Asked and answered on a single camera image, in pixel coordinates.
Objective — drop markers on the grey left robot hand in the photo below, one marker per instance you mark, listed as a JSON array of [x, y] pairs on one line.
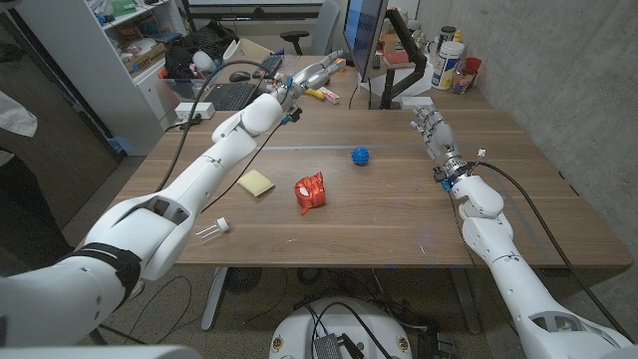
[[311, 77]]

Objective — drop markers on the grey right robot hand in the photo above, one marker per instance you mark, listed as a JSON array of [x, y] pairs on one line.
[[443, 144]]

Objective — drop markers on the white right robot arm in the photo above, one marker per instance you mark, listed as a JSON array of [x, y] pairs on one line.
[[513, 274]]

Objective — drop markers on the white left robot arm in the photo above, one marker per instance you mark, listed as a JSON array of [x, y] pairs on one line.
[[199, 174]]

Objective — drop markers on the blue spiky stress ball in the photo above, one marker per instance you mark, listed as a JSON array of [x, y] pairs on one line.
[[360, 156]]

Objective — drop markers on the large yellow banana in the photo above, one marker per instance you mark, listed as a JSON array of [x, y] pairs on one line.
[[316, 94]]

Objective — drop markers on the small red white box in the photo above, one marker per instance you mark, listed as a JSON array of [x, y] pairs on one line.
[[330, 96]]

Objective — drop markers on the orange cube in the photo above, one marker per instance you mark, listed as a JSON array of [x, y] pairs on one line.
[[343, 65]]

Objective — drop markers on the black keyboard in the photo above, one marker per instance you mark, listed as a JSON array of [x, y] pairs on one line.
[[226, 97], [269, 67]]

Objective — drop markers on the flat white box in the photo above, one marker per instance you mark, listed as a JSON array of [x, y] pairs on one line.
[[416, 103]]

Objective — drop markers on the grey office chair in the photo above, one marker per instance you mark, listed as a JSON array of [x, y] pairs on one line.
[[324, 25]]

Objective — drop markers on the clear glass cup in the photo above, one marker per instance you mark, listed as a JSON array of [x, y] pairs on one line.
[[461, 81]]

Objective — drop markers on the black remote control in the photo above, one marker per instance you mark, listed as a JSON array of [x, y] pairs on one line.
[[376, 61]]

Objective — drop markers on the computer monitor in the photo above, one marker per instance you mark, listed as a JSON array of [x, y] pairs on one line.
[[364, 35]]

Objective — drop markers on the black computer mouse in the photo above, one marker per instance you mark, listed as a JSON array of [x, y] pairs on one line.
[[239, 76]]

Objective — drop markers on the white wipes canister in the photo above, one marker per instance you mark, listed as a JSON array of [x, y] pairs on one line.
[[447, 65]]

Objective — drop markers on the red cup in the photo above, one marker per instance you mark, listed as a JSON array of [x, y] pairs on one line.
[[472, 67]]

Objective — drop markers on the red book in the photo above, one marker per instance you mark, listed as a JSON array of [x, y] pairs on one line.
[[396, 57]]

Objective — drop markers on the white round object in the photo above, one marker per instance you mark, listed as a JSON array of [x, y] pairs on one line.
[[204, 61]]

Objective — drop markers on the yellow bottle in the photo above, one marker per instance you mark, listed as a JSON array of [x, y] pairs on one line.
[[457, 36]]

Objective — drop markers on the jar with dark lid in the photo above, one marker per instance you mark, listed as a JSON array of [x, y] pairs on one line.
[[446, 34]]

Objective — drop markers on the red crumpled foil bag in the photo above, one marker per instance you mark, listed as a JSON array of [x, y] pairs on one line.
[[310, 192]]

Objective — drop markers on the black bag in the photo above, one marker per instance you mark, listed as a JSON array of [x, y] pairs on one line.
[[199, 45]]

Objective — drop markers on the white power strip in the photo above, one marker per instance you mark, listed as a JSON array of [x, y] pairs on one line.
[[194, 110]]

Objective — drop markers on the clear plastic bin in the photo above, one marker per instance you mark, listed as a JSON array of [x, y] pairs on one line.
[[187, 89]]

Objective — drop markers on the grey table leg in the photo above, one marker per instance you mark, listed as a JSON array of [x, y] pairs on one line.
[[214, 299], [466, 304]]

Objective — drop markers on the cardboard box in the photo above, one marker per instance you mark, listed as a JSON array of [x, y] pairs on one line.
[[144, 57]]

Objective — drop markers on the clear vial white cap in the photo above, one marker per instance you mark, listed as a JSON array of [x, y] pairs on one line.
[[214, 230]]

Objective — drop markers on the white shelf cabinet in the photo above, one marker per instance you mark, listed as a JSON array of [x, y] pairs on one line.
[[114, 95]]

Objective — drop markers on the round black fan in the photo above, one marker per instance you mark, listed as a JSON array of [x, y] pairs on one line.
[[242, 280]]

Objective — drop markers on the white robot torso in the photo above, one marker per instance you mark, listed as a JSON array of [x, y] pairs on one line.
[[299, 334]]

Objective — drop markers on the person in white shirt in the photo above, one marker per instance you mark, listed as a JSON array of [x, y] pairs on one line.
[[15, 119]]

